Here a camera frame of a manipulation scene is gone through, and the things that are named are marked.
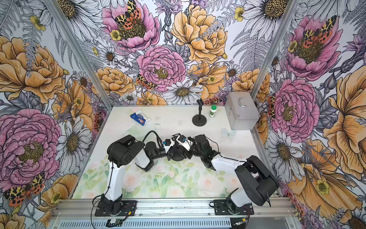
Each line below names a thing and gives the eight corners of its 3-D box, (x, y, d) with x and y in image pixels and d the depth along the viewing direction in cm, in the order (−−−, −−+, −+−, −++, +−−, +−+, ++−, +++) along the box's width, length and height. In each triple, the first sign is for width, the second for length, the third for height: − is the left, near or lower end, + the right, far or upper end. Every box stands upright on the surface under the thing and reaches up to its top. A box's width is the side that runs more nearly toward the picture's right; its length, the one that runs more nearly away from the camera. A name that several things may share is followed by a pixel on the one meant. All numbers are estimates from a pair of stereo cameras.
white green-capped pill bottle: (209, 117, 116) (211, 110, 109) (209, 113, 119) (210, 105, 113) (215, 117, 116) (217, 110, 109) (214, 113, 119) (216, 105, 113)
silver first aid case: (230, 132, 108) (236, 117, 95) (223, 104, 128) (228, 88, 115) (253, 132, 108) (263, 117, 95) (243, 104, 128) (250, 89, 115)
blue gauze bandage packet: (131, 117, 116) (130, 114, 114) (139, 111, 120) (138, 109, 118) (143, 126, 110) (142, 123, 108) (150, 120, 114) (150, 117, 112)
